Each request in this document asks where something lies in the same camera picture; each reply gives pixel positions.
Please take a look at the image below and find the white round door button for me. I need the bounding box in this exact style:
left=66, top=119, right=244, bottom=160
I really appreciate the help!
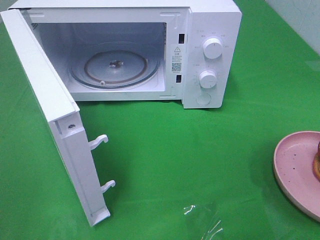
left=196, top=93, right=211, bottom=105

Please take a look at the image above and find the white microwave door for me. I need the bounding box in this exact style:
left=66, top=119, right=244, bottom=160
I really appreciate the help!
left=1, top=9, right=116, bottom=226

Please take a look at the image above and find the pink speckled plate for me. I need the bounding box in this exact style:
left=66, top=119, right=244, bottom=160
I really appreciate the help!
left=273, top=131, right=320, bottom=221

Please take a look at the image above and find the toy burger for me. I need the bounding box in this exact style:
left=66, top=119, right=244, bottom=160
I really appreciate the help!
left=312, top=142, right=320, bottom=181

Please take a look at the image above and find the glass microwave turntable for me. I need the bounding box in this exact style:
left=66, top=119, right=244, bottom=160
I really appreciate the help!
left=69, top=41, right=163, bottom=90

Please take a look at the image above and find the white microwave oven body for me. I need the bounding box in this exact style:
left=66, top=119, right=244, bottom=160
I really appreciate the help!
left=7, top=0, right=242, bottom=109

